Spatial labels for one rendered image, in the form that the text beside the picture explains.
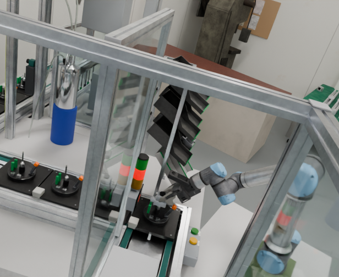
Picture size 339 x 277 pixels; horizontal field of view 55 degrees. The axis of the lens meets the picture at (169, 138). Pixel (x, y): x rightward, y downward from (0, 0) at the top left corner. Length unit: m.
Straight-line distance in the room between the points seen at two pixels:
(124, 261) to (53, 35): 0.35
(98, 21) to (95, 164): 1.95
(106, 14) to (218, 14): 4.73
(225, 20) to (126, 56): 6.50
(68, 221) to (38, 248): 0.18
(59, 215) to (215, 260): 0.82
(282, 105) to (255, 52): 7.70
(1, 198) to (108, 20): 1.42
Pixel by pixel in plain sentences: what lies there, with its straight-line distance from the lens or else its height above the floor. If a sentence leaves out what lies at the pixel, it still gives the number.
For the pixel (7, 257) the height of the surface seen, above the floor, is 0.86.
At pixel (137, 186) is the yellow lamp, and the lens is 1.41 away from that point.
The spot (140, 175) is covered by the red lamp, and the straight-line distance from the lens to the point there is 1.38.
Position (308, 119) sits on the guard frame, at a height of 1.97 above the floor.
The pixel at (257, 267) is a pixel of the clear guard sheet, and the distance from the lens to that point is 0.61.
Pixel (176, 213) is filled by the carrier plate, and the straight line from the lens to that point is 1.82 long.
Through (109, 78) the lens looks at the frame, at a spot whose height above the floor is 1.92.
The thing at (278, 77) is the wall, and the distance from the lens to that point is 8.13.
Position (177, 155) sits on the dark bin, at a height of 1.24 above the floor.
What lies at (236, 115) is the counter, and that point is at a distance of 4.51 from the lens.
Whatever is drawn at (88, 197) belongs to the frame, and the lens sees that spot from 0.76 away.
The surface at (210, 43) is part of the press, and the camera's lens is 7.18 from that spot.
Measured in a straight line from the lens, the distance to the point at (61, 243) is 1.71.
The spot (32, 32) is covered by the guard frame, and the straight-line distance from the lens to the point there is 0.59.
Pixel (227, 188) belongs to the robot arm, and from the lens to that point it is 1.55.
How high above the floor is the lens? 2.12
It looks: 27 degrees down
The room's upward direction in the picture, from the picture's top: 16 degrees clockwise
